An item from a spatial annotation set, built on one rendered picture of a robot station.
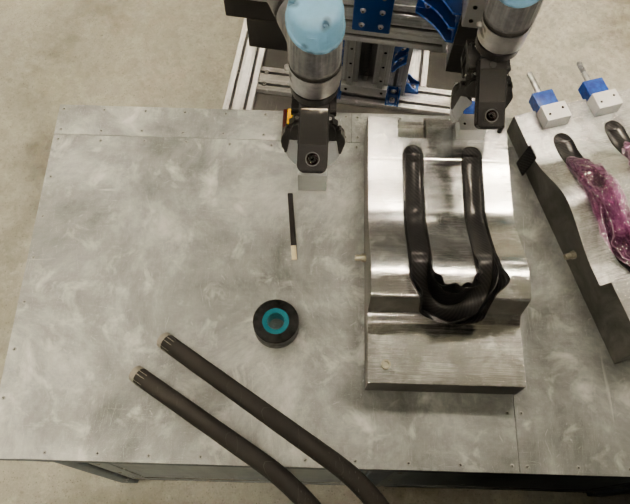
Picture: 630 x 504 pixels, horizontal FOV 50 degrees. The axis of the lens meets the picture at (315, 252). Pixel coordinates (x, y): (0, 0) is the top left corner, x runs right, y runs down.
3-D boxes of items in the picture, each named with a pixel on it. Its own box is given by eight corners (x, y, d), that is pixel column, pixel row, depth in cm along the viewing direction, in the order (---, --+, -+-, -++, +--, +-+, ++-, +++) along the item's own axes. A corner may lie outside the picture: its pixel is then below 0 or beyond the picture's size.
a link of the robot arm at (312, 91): (341, 84, 92) (282, 83, 92) (340, 104, 97) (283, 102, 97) (342, 41, 95) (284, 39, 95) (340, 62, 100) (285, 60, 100)
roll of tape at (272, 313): (266, 356, 117) (265, 351, 114) (246, 318, 120) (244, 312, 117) (306, 335, 119) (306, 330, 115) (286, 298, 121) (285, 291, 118)
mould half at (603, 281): (506, 131, 136) (522, 98, 126) (622, 103, 139) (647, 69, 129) (614, 364, 117) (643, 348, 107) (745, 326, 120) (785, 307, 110)
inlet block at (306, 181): (300, 128, 125) (300, 111, 120) (327, 129, 125) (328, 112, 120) (297, 190, 119) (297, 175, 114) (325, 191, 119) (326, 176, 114)
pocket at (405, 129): (395, 127, 130) (397, 116, 126) (422, 128, 130) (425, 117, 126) (395, 148, 128) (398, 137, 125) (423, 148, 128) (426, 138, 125)
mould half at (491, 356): (363, 142, 135) (369, 101, 122) (492, 145, 135) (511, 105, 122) (364, 390, 115) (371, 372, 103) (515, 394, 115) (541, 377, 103)
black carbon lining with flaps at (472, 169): (398, 150, 126) (405, 121, 117) (484, 152, 126) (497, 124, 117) (403, 328, 112) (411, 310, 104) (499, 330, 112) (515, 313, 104)
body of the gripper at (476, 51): (500, 63, 119) (520, 14, 108) (504, 103, 116) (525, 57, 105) (457, 61, 119) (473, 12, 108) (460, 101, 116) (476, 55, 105)
